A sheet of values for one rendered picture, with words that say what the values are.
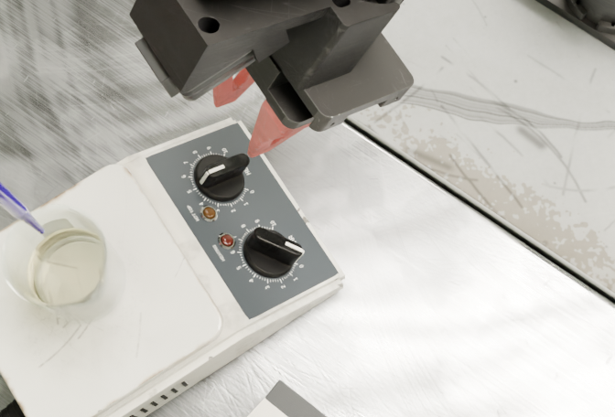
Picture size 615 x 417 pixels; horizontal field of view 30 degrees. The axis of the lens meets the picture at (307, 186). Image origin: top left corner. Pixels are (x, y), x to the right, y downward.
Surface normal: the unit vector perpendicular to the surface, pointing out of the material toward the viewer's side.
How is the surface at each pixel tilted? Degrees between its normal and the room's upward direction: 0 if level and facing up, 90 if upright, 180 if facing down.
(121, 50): 0
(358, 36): 90
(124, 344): 0
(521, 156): 0
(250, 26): 31
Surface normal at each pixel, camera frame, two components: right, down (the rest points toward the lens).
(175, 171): 0.40, -0.49
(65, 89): -0.02, -0.26
